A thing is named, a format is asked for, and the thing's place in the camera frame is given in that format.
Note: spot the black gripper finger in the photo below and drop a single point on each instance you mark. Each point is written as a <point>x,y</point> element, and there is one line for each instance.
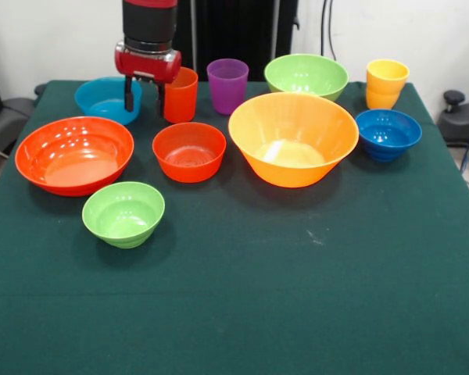
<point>129,95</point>
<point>160,101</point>

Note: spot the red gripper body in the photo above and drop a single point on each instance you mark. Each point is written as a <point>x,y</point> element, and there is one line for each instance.
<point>146,65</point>

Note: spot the red plastic cup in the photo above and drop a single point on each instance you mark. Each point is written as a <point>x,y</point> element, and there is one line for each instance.
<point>181,99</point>

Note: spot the light blue plastic bowl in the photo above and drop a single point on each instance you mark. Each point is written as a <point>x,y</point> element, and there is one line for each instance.
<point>99,97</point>

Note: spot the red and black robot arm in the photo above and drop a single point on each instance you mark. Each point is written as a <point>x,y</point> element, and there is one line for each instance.
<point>148,23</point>

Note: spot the small red plastic bowl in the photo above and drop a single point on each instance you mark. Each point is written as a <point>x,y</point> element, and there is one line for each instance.
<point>189,156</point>

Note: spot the purple plastic cup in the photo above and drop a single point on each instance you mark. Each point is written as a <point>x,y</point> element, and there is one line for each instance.
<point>226,93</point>

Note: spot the large red plastic bowl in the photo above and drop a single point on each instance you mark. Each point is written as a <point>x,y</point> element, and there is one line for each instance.
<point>74,160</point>

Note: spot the small green plastic bowl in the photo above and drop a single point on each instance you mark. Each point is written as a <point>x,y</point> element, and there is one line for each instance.
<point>123,216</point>

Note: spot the large orange plastic bowl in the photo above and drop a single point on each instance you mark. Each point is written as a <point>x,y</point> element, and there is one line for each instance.
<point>293,133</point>

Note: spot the large green plastic bowl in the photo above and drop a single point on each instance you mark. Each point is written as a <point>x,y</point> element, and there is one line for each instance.
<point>305,74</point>

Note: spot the dark green table cloth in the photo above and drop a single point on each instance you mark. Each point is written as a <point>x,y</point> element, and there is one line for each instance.
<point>258,297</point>

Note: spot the yellow plastic cup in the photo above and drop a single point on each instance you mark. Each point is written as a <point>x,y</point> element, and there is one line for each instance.
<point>381,101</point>
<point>387,76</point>

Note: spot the dark blue plastic bowl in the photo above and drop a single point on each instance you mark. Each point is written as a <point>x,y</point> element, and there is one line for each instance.
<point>389,134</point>

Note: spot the black chair base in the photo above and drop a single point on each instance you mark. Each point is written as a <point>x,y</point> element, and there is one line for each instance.
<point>459,121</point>

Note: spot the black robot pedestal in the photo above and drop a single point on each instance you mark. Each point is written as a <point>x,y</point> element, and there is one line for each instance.
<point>234,31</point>

